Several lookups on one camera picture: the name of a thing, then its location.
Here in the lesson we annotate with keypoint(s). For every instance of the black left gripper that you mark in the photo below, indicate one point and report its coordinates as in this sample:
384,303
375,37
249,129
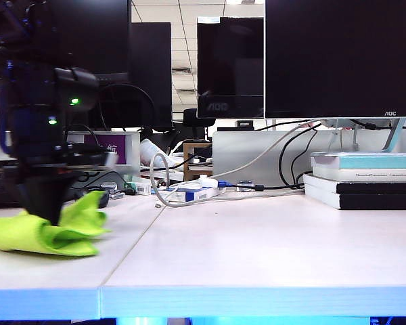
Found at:
71,159

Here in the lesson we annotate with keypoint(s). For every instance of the lime green microfiber rag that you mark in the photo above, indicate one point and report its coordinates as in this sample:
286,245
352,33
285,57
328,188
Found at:
20,233

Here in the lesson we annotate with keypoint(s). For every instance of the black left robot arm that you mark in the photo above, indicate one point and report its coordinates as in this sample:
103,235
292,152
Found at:
23,101

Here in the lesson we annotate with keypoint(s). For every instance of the green white small box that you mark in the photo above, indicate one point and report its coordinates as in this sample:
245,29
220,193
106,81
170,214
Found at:
140,189

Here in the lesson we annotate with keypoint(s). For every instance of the acrylic sign purple label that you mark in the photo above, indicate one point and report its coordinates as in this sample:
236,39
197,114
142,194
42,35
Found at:
130,149

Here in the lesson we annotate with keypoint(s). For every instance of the white plastic bottle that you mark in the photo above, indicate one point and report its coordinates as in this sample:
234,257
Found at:
151,150

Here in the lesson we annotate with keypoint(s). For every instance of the small wooden shelf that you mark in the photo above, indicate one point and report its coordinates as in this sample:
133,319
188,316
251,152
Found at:
186,162

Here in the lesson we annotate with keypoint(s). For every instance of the blue white cardboard box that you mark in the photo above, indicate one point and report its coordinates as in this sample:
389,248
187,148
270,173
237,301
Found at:
191,195

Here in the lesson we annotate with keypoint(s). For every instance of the white power adapter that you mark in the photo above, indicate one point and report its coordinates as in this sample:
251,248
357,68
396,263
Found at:
208,181

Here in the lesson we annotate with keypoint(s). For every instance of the black office chair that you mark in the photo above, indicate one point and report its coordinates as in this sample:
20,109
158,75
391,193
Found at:
193,118

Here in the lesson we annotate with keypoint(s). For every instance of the wide frosted desk partition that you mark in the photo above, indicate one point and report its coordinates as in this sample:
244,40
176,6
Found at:
239,152

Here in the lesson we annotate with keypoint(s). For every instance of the metal partition clamp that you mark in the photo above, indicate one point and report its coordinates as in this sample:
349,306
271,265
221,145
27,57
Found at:
247,183

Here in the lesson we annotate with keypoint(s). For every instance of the AOC monitor rear side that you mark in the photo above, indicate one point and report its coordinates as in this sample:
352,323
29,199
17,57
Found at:
230,57

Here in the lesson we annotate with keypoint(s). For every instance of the large AOC monitor silver trim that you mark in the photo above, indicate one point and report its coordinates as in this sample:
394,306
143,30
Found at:
341,57

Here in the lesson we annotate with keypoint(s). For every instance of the silver monitor stand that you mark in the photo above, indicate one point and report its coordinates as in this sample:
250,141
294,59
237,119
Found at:
392,139

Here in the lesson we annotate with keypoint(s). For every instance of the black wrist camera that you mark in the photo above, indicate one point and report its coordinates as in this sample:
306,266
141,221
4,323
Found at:
78,88

